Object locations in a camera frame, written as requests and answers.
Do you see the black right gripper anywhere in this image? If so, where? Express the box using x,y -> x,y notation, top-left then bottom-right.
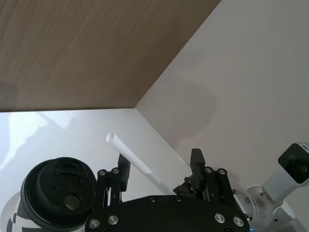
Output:
84,148 -> 251,232

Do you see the white paper straw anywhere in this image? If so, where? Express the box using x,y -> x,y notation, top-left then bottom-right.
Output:
106,131 -> 176,195

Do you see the black plastic cup lid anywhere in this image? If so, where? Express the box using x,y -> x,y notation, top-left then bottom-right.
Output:
20,157 -> 98,231

